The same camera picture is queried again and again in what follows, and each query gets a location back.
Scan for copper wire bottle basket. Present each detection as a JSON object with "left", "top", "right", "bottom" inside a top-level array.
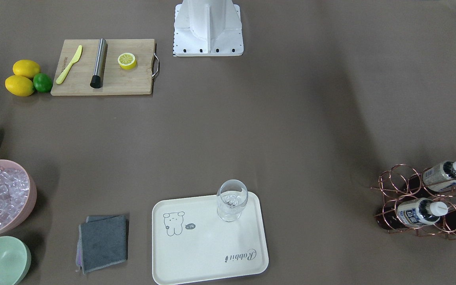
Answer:
[{"left": 372, "top": 164, "right": 456, "bottom": 240}]

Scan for clear wine glass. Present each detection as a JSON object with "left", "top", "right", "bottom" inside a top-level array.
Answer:
[{"left": 217, "top": 179, "right": 248, "bottom": 222}]

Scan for cream rabbit print tray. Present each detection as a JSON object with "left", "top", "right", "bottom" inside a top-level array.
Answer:
[{"left": 152, "top": 192, "right": 269, "bottom": 285}]

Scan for bamboo cutting board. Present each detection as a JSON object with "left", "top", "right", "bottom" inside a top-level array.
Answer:
[{"left": 51, "top": 38, "right": 159, "bottom": 96}]

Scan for half lemon slice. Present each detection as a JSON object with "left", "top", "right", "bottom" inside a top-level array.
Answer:
[{"left": 117, "top": 52, "right": 137, "bottom": 70}]

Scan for steel muddler black tip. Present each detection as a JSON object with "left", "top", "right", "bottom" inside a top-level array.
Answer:
[{"left": 90, "top": 38, "right": 108, "bottom": 89}]

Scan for grey folded cloth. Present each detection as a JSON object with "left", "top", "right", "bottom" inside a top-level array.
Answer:
[{"left": 76, "top": 215, "right": 128, "bottom": 275}]

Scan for yellow plastic knife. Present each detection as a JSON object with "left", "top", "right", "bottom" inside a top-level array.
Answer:
[{"left": 56, "top": 45, "right": 83, "bottom": 85}]

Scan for green lime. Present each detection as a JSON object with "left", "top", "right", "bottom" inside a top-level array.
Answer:
[{"left": 32, "top": 73, "right": 53, "bottom": 93}]

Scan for yellow lemon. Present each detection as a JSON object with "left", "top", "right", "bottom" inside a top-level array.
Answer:
[
  {"left": 5, "top": 75, "right": 36, "bottom": 96},
  {"left": 12, "top": 59, "right": 41, "bottom": 80}
]

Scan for pink bowl of ice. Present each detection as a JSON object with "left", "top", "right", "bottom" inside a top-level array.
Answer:
[{"left": 0, "top": 160, "right": 37, "bottom": 234}]

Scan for mint green bowl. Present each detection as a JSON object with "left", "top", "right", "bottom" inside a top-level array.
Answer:
[{"left": 0, "top": 236, "right": 31, "bottom": 285}]

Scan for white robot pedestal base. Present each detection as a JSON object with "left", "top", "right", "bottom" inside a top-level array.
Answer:
[{"left": 173, "top": 0, "right": 244, "bottom": 57}]

